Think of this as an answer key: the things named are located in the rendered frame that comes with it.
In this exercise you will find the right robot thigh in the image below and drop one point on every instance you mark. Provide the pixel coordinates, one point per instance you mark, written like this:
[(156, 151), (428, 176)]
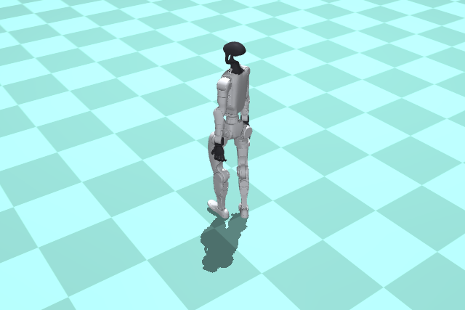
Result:
[(242, 143)]

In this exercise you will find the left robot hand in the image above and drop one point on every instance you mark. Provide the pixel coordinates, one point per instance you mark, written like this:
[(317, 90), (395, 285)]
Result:
[(218, 151)]

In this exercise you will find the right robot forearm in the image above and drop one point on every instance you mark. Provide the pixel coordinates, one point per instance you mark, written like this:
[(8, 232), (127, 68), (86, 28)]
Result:
[(245, 110)]

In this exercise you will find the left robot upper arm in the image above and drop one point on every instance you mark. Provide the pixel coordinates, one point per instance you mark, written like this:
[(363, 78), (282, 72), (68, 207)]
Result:
[(223, 87)]

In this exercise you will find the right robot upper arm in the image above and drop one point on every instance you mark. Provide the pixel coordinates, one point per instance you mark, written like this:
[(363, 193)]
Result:
[(248, 70)]

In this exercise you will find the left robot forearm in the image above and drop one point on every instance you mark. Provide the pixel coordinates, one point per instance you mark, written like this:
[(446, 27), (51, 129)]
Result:
[(219, 125)]

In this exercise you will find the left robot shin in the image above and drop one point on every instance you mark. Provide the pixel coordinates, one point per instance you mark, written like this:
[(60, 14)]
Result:
[(220, 189)]

